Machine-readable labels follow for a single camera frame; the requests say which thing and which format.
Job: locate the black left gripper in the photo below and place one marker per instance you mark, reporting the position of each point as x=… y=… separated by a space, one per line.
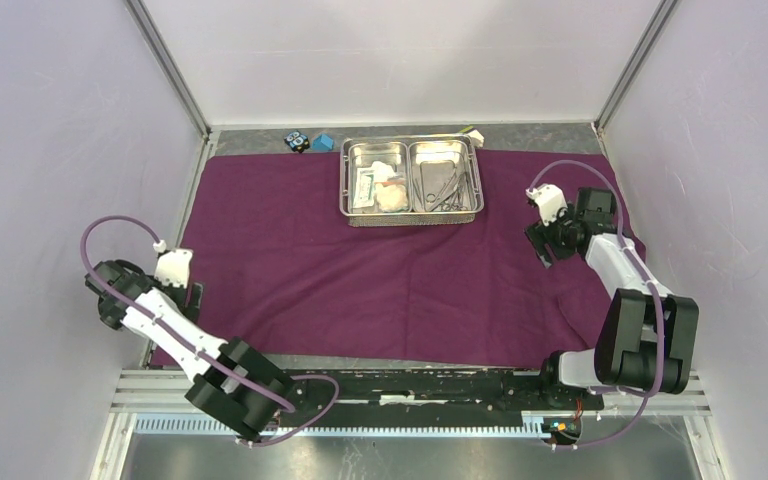
x=195 y=297

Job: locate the purple cloth wrap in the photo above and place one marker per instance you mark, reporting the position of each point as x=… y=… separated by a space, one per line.
x=283 y=270

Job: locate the steel pan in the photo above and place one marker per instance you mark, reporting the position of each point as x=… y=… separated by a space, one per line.
x=361 y=153
x=435 y=163

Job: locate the steel surgical scissors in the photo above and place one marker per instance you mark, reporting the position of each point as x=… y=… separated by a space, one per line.
x=451 y=197

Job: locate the white gauze wad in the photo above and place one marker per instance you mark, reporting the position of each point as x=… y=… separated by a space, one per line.
x=391 y=193

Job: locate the black blue toy car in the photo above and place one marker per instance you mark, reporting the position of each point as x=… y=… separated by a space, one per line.
x=297 y=141

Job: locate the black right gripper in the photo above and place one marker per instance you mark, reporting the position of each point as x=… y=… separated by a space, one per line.
x=539 y=234

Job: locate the aluminium front frame rail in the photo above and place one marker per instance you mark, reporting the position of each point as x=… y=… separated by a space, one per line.
x=462 y=420

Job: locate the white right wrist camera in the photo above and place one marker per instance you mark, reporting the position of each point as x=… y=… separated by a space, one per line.
x=550 y=202

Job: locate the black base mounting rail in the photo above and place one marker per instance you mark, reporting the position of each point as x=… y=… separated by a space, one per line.
x=502 y=388

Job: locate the aluminium corner frame rail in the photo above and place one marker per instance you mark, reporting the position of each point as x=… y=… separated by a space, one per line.
x=163 y=55
x=645 y=44

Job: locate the blue toy block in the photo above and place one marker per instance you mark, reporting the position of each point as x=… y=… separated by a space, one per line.
x=323 y=143

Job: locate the aluminium corner frame rail right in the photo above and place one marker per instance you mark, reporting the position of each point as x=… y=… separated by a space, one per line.
x=645 y=44

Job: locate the steel left inner pan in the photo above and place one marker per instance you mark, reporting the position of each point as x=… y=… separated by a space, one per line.
x=361 y=153

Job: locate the metal mesh instrument tray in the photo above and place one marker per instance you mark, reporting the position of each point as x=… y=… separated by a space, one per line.
x=410 y=180

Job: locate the sealed suture packet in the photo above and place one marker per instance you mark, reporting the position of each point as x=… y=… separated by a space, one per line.
x=364 y=188

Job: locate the steel right inner pan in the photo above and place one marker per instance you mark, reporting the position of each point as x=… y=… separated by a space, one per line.
x=435 y=163

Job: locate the aluminium corner frame rail left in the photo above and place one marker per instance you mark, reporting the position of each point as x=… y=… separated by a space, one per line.
x=163 y=55

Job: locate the steel forceps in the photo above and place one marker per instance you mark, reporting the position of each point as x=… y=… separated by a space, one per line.
x=417 y=190

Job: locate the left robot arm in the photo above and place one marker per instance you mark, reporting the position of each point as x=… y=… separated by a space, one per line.
x=230 y=380

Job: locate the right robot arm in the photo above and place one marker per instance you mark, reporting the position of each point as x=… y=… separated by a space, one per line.
x=647 y=340

